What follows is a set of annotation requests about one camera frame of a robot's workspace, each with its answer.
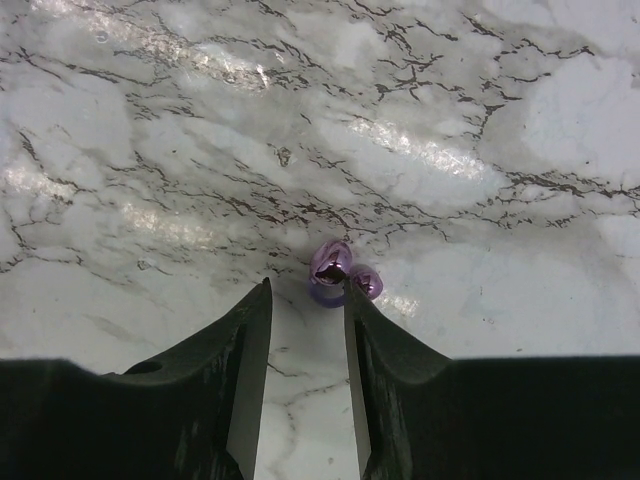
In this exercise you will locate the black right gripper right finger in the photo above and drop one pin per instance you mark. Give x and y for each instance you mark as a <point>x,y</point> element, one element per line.
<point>421,415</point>

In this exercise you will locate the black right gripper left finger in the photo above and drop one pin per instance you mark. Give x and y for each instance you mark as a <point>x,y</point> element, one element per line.
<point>192,411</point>

